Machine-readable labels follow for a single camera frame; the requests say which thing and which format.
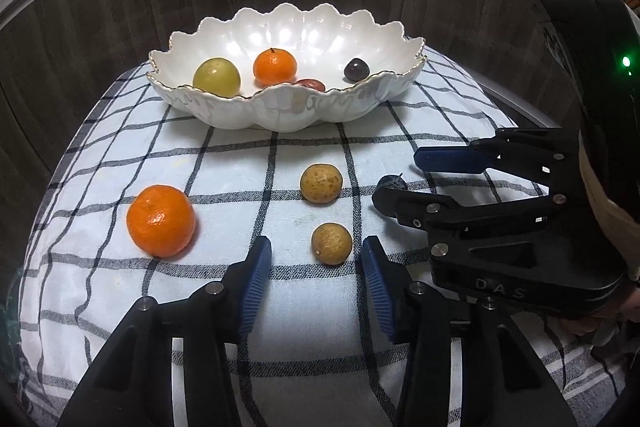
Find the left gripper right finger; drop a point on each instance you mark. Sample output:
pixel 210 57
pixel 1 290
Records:
pixel 503 382

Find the small blueberry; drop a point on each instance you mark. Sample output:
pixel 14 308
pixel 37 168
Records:
pixel 392 181

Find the checkered white blue cloth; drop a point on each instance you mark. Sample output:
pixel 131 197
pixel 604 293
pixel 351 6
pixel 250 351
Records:
pixel 316 356

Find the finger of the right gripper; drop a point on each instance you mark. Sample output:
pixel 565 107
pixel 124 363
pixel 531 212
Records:
pixel 503 155
pixel 440 213

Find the brown longan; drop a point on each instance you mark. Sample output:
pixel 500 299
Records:
pixel 321 183
pixel 331 243

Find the orange mandarin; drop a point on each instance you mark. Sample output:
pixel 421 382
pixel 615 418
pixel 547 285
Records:
pixel 274 66
pixel 161 221

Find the dark purple plum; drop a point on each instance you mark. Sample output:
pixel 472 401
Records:
pixel 356 70

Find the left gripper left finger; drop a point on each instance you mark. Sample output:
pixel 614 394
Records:
pixel 129 381

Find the green yellow round fruit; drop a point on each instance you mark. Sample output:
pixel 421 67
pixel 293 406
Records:
pixel 218 76

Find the person right hand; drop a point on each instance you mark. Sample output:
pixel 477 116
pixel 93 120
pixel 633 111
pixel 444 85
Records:
pixel 623 232

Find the white scalloped ceramic bowl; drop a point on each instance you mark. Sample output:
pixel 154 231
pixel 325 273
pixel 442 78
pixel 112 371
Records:
pixel 322 40

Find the red cherry tomato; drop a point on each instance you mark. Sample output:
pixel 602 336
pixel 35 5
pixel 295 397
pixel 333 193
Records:
pixel 312 84

